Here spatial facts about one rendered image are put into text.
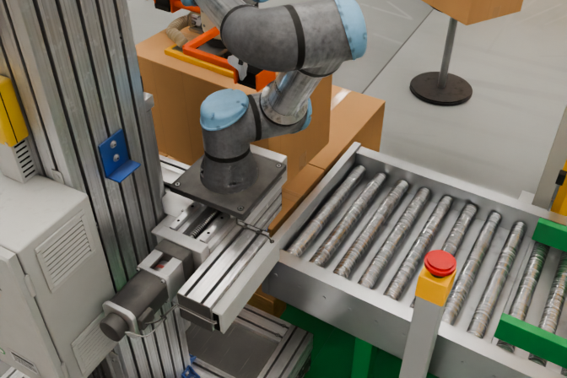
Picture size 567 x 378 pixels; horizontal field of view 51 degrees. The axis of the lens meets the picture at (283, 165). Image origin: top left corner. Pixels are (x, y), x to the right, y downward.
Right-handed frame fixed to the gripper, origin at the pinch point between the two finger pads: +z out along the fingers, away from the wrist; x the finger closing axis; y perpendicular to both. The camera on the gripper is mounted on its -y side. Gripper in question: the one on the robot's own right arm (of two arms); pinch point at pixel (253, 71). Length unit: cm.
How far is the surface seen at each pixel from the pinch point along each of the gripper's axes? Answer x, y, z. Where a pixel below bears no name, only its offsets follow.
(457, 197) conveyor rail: -56, -51, 64
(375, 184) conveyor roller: -47, -22, 65
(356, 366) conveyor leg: 9, -47, 94
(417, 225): -40, -43, 71
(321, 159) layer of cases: -49, 3, 66
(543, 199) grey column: -121, -76, 102
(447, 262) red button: 22, -69, 14
